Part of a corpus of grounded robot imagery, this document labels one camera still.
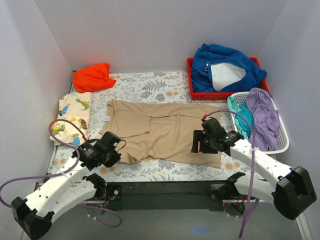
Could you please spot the orange folded t shirt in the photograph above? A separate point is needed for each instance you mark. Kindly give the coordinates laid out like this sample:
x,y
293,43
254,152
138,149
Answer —
x,y
93,78

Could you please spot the beige t shirt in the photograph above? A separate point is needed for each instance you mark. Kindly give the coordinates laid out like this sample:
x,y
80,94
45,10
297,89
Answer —
x,y
159,131

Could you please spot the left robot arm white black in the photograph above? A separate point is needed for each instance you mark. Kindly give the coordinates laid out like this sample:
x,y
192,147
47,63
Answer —
x,y
74,184

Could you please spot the blue white hoodie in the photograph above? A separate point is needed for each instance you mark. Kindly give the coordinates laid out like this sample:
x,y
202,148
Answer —
x,y
219,69

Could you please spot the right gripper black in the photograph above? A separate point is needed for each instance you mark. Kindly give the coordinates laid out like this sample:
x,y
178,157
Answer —
x,y
200,142

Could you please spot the purple t shirt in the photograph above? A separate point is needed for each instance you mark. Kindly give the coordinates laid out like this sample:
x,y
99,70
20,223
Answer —
x,y
266,120

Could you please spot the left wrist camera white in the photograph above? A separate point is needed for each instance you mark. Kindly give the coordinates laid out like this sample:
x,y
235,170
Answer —
x,y
93,135

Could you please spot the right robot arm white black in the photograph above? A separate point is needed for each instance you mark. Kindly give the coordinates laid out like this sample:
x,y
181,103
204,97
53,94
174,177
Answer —
x,y
289,189

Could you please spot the red plastic tray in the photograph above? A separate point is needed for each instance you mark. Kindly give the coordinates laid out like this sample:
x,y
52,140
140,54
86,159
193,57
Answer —
x,y
215,96

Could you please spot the white perforated laundry basket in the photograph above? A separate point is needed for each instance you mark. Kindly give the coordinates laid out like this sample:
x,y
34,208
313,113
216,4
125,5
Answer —
x,y
282,137

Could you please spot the floral table cloth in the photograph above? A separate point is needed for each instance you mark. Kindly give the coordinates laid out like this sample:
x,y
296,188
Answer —
x,y
155,88

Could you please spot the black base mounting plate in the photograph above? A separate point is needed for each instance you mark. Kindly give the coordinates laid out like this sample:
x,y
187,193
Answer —
x,y
168,195

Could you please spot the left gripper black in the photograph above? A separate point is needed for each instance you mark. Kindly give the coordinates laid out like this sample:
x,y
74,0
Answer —
x,y
113,156

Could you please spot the dinosaur print folded t shirt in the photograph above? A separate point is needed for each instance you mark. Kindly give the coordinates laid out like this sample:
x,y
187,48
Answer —
x,y
74,116

